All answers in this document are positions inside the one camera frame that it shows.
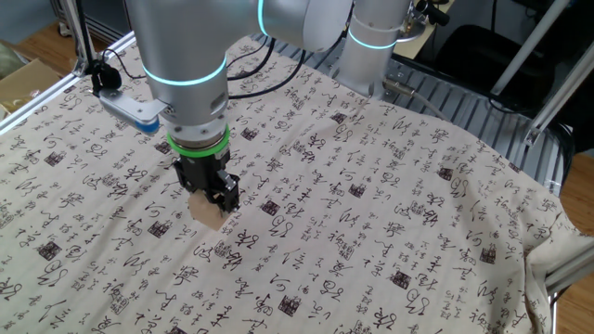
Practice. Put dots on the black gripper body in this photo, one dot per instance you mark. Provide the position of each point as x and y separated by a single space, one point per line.
202 171

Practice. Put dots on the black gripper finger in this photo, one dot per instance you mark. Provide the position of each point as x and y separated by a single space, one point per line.
181 176
227 195

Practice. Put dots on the small wooden block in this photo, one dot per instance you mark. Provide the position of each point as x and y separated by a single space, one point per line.
206 218

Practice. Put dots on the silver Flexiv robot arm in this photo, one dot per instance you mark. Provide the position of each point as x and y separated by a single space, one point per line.
185 46

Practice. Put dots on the beige calligraphy print tablecloth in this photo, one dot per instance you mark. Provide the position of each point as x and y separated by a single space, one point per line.
371 232

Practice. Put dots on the dark metal cabinet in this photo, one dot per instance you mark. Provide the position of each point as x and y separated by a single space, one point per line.
107 14

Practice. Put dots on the brown cardboard box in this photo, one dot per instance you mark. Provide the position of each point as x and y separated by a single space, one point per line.
28 83

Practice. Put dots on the pale green bag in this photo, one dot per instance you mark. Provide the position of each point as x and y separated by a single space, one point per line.
9 60

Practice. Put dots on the black office chair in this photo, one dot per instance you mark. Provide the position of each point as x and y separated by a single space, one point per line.
487 65

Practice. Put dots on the grey diagonal pole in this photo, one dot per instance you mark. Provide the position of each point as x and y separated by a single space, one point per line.
529 48

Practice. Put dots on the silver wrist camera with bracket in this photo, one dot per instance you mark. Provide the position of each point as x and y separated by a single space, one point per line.
130 110

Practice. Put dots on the aluminium table edge rail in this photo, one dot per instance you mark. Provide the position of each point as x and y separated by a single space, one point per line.
55 90
571 271

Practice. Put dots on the aluminium frame post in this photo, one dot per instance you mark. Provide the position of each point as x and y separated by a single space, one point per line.
557 97
81 51

